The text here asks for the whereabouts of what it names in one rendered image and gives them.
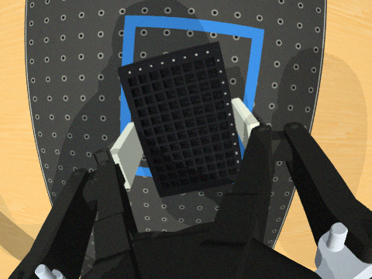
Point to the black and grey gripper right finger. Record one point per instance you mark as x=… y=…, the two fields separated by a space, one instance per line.
x=340 y=224

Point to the black well plate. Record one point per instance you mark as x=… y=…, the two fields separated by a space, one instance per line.
x=184 y=125

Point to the blue tape outline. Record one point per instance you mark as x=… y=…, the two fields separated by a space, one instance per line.
x=192 y=24

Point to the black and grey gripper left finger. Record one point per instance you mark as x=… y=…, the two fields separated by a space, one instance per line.
x=59 y=249

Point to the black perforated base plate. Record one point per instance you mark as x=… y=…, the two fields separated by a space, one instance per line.
x=73 y=49

